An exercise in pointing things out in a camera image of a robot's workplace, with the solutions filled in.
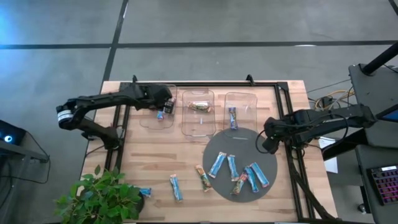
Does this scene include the grey side table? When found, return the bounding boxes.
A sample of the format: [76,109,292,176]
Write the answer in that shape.
[348,63,398,149]

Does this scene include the black device blue light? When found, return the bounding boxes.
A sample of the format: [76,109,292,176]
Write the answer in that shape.
[0,119,27,146]

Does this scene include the black plant pot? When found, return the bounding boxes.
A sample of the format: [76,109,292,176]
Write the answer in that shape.
[134,190,146,218]

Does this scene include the black cable sleeve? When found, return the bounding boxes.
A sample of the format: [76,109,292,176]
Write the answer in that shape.
[289,149,338,222]

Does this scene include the grey desk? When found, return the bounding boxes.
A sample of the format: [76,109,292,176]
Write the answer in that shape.
[355,144,398,224]

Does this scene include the green granola bar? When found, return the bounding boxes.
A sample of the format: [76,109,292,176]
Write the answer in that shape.
[230,172,249,196]
[195,164,213,193]
[187,101,212,113]

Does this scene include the white paper sheet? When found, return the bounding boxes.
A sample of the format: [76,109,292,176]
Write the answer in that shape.
[317,136,339,174]

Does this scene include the green leafy plant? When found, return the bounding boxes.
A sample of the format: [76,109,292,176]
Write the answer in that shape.
[53,164,143,224]

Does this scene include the black tablet screen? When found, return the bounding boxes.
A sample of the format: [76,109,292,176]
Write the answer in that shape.
[375,103,398,124]

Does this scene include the black pole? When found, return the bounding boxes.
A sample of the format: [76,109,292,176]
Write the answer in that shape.
[361,41,398,76]

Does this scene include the backlit black keyboard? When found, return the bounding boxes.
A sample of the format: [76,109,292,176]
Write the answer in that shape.
[366,164,398,206]

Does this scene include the black desk leg bar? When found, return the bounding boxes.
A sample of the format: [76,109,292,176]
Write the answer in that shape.
[322,128,368,162]

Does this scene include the yellow cable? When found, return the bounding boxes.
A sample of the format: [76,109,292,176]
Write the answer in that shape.
[315,89,355,108]

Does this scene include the grey metal stand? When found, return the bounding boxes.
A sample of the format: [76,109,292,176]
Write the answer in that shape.
[0,139,50,164]

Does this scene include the round grey woven mat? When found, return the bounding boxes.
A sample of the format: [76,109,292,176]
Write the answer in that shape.
[202,128,278,203]

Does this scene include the black aluminium table frame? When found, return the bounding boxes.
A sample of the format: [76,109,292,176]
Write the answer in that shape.
[104,74,338,222]

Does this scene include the clear plastic bin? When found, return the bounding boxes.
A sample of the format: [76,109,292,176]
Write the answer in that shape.
[139,83,178,130]
[223,91,259,141]
[182,89,217,138]

